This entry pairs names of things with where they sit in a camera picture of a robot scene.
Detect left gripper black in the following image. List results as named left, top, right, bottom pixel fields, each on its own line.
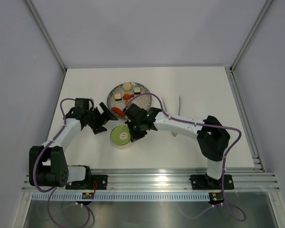
left=85, top=103, right=117, bottom=134

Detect green round lid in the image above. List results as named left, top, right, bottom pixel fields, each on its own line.
left=110, top=125, right=131, bottom=146

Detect stainless steel bowl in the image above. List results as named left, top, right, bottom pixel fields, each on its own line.
left=113, top=141, right=131, bottom=150

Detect stainless steel tongs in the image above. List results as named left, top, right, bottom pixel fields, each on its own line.
left=162, top=95, right=181, bottom=137

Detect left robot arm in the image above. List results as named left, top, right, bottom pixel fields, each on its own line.
left=29, top=98, right=118, bottom=192

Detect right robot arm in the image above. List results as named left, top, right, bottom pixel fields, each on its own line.
left=124, top=104, right=230, bottom=190

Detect silver patterned plate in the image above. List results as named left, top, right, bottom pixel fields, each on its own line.
left=107, top=82, right=152, bottom=120

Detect sushi roll toy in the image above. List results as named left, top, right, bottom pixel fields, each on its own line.
left=134, top=87, right=141, bottom=95

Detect beige round bun toy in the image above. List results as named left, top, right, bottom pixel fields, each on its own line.
left=122, top=82, right=132, bottom=92

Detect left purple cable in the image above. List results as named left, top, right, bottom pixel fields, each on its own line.
left=32, top=97, right=95, bottom=226

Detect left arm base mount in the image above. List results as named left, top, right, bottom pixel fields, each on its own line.
left=65, top=174, right=108, bottom=190

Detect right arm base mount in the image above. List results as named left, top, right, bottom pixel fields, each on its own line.
left=189, top=174, right=235, bottom=190

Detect left aluminium frame post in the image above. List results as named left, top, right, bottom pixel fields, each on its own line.
left=23, top=0, right=67, bottom=74

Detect aluminium frame post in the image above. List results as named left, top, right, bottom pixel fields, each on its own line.
left=23, top=0, right=67, bottom=74
left=229, top=0, right=275, bottom=73

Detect white slotted cable duct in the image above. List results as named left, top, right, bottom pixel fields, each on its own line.
left=31, top=192, right=211, bottom=200

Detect right aluminium frame post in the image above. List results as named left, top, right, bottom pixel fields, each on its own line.
left=229, top=0, right=275, bottom=73

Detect aluminium front rail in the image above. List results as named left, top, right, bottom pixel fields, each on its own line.
left=22, top=167, right=280, bottom=192

